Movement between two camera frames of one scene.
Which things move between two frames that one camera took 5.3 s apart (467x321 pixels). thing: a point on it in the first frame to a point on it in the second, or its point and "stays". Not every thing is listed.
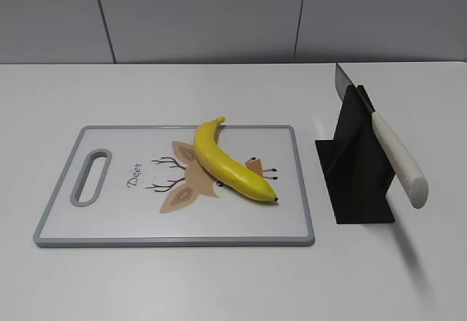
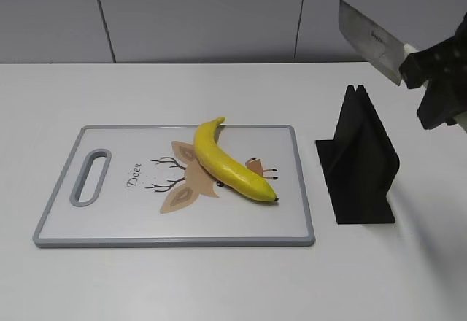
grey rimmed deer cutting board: (145, 186) stays
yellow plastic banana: (225, 169) stays
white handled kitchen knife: (398, 155) to (374, 44)
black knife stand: (356, 165) stays
